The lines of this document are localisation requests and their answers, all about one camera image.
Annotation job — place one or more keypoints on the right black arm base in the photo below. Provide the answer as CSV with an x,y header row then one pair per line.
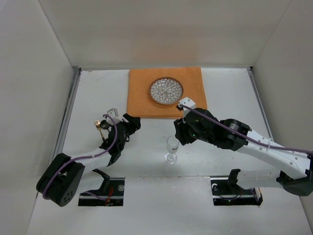
x,y
226,192

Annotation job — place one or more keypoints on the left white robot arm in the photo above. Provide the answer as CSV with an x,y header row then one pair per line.
x,y
67,176

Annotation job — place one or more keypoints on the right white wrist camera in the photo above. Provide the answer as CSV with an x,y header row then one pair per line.
x,y
187,104

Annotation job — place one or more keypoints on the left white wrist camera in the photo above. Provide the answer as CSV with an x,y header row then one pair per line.
x,y
113,113

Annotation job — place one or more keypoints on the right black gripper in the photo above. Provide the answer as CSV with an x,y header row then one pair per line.
x,y
182,132

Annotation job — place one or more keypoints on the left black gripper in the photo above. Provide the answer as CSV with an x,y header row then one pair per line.
x,y
125,127

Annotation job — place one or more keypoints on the gold fork dark handle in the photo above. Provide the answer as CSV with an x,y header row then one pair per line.
x,y
99,128

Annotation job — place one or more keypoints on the black spoon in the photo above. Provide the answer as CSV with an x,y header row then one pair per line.
x,y
105,126

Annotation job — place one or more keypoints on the clear wine glass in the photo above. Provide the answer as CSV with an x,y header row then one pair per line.
x,y
172,146

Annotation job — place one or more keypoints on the orange cloth napkin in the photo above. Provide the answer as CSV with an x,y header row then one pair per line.
x,y
140,103

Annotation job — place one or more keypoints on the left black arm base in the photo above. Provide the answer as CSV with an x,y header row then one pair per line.
x,y
109,194

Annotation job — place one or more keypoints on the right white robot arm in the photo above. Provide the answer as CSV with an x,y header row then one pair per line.
x,y
292,169

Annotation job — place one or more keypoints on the floral patterned ceramic plate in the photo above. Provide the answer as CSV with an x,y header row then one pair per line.
x,y
166,90

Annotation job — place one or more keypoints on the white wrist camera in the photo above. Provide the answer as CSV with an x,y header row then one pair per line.
x,y
187,104
113,113

